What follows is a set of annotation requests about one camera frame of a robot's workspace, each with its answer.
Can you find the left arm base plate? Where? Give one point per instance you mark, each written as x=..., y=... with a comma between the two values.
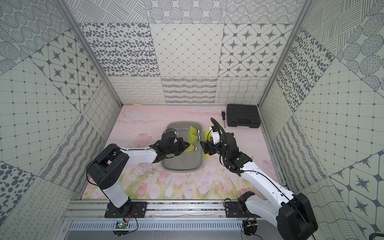
x=133, y=209

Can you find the black round connector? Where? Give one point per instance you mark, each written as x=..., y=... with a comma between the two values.
x=250, y=227

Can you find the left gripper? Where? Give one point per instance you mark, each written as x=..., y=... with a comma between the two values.
x=181, y=145

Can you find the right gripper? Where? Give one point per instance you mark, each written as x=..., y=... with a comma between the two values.
x=209, y=144

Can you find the black handled screwdriver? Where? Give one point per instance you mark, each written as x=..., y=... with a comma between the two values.
x=224, y=118

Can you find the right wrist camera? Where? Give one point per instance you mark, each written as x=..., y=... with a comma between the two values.
x=218, y=133

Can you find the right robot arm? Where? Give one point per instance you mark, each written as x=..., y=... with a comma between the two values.
x=292, y=214

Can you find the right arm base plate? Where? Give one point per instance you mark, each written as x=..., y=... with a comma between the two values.
x=237, y=209

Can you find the black plastic tool case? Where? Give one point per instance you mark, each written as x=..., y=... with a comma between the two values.
x=243, y=115

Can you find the aluminium mounting rail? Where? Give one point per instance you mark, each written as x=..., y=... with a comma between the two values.
x=93, y=209

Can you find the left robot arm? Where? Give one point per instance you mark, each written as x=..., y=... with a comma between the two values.
x=107, y=167

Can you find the green circuit board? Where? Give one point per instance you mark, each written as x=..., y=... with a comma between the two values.
x=121, y=225

